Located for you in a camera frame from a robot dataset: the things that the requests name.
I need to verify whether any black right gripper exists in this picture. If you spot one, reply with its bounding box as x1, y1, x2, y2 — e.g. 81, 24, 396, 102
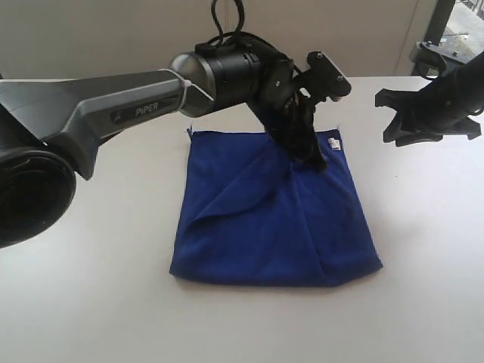
375, 48, 483, 147

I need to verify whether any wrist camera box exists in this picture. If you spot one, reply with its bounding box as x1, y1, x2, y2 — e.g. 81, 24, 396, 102
409, 41, 475, 80
299, 51, 352, 104

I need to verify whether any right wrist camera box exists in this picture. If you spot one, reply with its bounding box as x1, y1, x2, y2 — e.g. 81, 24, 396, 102
409, 41, 475, 80

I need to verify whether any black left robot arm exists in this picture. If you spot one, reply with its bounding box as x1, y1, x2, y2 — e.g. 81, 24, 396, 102
1, 33, 327, 247

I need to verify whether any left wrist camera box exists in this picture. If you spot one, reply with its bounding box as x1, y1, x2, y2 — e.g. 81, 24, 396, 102
299, 51, 352, 104

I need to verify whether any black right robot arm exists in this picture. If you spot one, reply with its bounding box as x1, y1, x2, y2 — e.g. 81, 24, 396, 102
375, 54, 483, 147

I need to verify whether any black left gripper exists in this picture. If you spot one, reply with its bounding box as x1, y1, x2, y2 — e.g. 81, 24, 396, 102
247, 47, 328, 172

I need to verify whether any dark window frame post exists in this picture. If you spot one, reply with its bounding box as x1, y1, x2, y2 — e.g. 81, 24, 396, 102
423, 0, 455, 45

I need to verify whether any blue towel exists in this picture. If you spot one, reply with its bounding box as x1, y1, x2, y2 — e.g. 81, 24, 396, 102
169, 129, 383, 287

